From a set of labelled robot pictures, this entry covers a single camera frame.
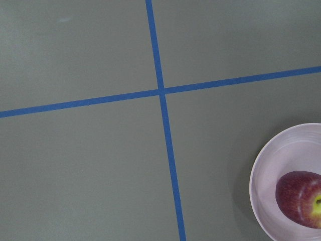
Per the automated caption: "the red apple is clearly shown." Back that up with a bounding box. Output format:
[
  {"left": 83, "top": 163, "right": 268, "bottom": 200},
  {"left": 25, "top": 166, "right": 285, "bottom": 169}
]
[{"left": 275, "top": 171, "right": 320, "bottom": 229}]

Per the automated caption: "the pink plate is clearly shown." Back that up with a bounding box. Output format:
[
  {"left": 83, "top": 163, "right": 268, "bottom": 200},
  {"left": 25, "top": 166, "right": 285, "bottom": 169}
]
[{"left": 249, "top": 123, "right": 320, "bottom": 240}]

